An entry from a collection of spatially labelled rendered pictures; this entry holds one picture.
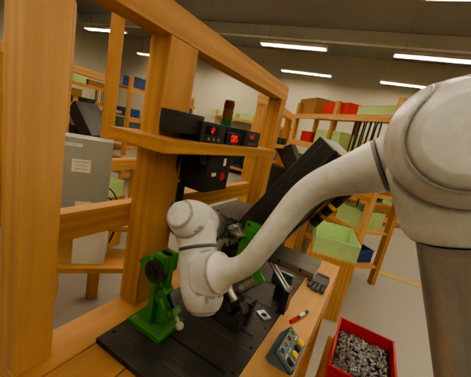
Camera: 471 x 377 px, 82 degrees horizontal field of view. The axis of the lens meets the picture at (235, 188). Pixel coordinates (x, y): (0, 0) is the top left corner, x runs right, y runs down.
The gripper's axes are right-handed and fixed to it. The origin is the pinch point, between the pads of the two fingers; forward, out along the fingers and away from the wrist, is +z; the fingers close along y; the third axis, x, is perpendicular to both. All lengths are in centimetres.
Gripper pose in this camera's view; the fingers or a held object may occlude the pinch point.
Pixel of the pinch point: (235, 231)
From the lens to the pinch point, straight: 105.3
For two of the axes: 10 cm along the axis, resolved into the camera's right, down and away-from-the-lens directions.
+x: -8.8, 4.4, 2.0
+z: 3.3, 2.4, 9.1
